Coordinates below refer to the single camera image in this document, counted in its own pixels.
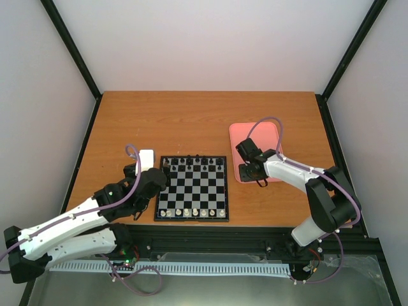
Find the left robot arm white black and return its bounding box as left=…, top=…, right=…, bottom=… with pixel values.
left=4, top=164, right=170, bottom=284

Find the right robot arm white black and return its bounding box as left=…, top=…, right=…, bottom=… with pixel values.
left=236, top=138, right=361, bottom=247

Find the black chess pieces row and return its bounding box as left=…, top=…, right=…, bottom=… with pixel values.
left=159, top=154, right=226, bottom=171

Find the black white chess board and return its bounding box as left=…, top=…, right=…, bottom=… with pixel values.
left=154, top=163, right=229, bottom=222

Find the pink plastic tray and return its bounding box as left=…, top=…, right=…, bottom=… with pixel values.
left=229, top=121, right=279, bottom=184

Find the metal sheet front panel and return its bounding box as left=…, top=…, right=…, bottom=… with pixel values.
left=18, top=256, right=399, bottom=305

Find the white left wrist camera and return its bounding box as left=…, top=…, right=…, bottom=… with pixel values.
left=135, top=149, right=155, bottom=175

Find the light blue slotted cable duct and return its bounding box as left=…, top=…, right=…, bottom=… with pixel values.
left=50, top=259, right=291, bottom=278

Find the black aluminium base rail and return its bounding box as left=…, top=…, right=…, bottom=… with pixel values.
left=41, top=224, right=382, bottom=259

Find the left black frame post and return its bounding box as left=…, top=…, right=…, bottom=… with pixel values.
left=40, top=0, right=103, bottom=100

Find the black frame post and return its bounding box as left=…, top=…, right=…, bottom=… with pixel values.
left=40, top=0, right=103, bottom=100
left=321, top=0, right=388, bottom=99

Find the right black frame post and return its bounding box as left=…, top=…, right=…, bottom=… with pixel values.
left=321, top=0, right=388, bottom=99

